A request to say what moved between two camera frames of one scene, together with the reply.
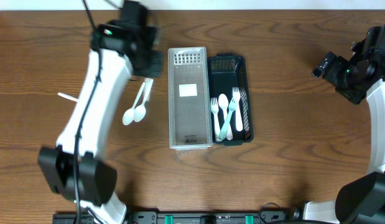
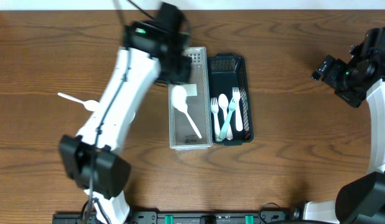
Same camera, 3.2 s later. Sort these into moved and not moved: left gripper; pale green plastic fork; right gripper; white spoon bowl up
Moved: left gripper; white spoon bowl up
Not moved: right gripper; pale green plastic fork
